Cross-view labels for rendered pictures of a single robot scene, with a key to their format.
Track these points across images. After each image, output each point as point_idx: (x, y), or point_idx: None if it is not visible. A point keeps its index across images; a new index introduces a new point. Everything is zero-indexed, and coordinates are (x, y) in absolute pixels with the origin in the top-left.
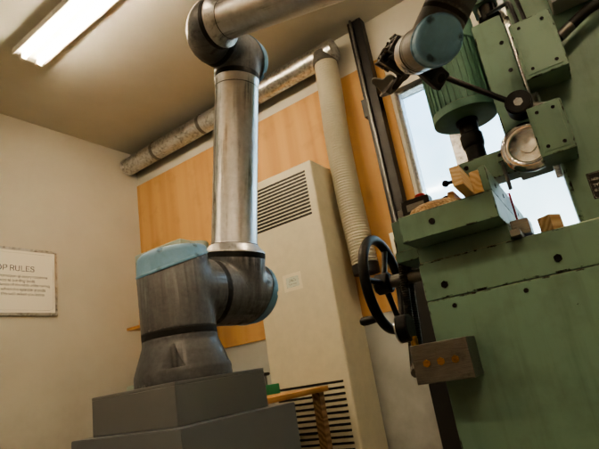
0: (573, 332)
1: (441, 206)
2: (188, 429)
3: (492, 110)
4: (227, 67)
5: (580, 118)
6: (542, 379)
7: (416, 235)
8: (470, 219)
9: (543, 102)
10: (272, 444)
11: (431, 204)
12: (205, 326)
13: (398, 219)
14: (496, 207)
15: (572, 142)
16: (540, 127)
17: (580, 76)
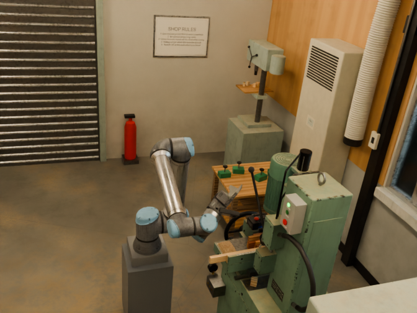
0: (237, 311)
1: (220, 253)
2: (130, 272)
3: None
4: (172, 158)
5: (278, 262)
6: (231, 310)
7: (215, 252)
8: (223, 265)
9: None
10: (160, 275)
11: (221, 248)
12: (149, 241)
13: (214, 243)
14: (227, 270)
15: (258, 272)
16: (255, 258)
17: (285, 250)
